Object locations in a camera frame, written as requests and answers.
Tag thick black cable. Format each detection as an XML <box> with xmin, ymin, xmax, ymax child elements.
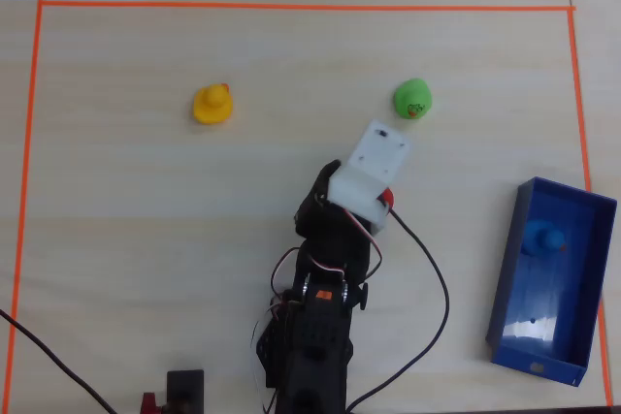
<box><xmin>0</xmin><ymin>308</ymin><xmax>118</xmax><ymax>414</ymax></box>

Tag orange tape frame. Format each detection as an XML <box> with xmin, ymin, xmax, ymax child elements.
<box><xmin>7</xmin><ymin>0</ymin><xmax>614</xmax><ymax>408</ymax></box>

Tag blue plastic box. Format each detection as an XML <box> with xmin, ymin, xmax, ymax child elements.
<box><xmin>485</xmin><ymin>176</ymin><xmax>618</xmax><ymax>388</ymax></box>

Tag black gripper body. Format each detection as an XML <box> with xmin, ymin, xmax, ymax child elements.
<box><xmin>293</xmin><ymin>159</ymin><xmax>376</xmax><ymax>260</ymax></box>

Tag black camera cable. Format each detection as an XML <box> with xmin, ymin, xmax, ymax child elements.
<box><xmin>344</xmin><ymin>207</ymin><xmax>451</xmax><ymax>413</ymax></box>

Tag green rubber duck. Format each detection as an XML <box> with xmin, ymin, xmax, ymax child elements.
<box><xmin>392</xmin><ymin>77</ymin><xmax>433</xmax><ymax>121</ymax></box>

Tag yellow rubber duck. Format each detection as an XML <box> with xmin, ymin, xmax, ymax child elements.
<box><xmin>192</xmin><ymin>82</ymin><xmax>234</xmax><ymax>125</ymax></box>

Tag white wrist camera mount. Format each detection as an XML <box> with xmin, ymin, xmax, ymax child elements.
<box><xmin>327</xmin><ymin>117</ymin><xmax>413</xmax><ymax>236</ymax></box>

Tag blue rubber duck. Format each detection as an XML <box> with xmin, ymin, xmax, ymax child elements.
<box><xmin>521</xmin><ymin>219</ymin><xmax>567</xmax><ymax>257</ymax></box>

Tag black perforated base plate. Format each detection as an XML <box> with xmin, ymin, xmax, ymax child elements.
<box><xmin>251</xmin><ymin>321</ymin><xmax>290</xmax><ymax>389</ymax></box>

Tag black clamp with red handle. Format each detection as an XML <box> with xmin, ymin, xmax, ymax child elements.
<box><xmin>141</xmin><ymin>368</ymin><xmax>206</xmax><ymax>414</ymax></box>

